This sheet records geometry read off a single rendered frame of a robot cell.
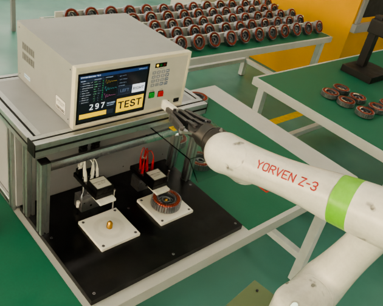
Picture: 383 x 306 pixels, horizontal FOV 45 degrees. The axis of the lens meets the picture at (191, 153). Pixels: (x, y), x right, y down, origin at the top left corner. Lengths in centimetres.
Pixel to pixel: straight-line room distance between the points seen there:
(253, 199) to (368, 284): 124
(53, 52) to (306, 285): 97
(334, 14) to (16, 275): 406
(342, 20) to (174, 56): 345
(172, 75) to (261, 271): 147
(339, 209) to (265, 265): 178
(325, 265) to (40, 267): 84
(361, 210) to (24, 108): 104
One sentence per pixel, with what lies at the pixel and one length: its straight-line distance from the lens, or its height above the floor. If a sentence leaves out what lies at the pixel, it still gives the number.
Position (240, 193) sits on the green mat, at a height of 75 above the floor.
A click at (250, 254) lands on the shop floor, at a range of 279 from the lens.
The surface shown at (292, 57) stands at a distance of 521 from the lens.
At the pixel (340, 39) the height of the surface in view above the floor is 62.
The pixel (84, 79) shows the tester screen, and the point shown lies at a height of 128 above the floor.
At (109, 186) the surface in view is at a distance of 155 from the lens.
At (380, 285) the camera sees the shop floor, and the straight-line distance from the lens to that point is 301.
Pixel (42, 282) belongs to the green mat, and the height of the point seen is 75.
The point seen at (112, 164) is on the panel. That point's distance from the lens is 181.
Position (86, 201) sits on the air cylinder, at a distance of 165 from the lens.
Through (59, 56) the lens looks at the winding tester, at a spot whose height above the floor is 131.
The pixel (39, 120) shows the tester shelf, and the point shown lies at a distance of 149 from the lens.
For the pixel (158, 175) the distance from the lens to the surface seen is 171.
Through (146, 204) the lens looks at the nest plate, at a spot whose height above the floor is 78.
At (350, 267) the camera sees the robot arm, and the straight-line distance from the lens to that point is 129.
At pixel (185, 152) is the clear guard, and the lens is 151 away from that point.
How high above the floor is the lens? 188
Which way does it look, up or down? 33 degrees down
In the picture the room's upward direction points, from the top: 13 degrees clockwise
